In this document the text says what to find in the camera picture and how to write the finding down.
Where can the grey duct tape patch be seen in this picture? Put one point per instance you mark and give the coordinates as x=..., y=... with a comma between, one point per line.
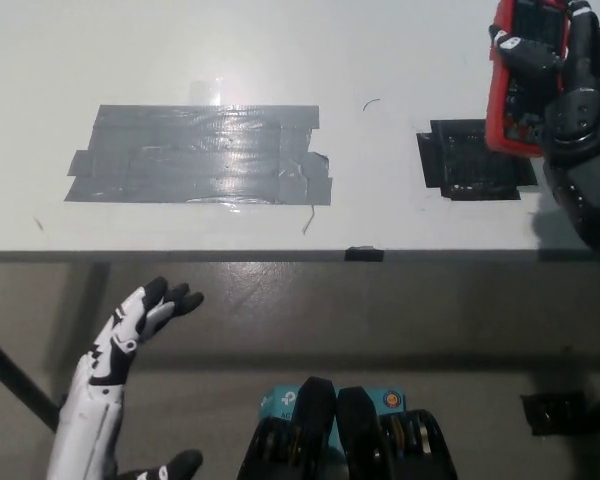
x=195, y=155

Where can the black table leg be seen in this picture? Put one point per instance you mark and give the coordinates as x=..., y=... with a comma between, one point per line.
x=15, y=375

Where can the small black tape strip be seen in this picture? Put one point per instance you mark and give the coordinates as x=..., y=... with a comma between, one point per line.
x=363, y=254

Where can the black right hand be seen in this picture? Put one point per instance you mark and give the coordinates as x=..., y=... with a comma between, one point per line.
x=585, y=125

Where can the white and black left hand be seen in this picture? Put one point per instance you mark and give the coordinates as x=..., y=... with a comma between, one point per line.
x=95, y=400

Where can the red digital multimeter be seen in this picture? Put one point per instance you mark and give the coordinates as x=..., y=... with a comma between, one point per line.
x=510, y=115

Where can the black floor tape patch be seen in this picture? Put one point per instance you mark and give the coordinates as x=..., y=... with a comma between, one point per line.
x=550, y=412

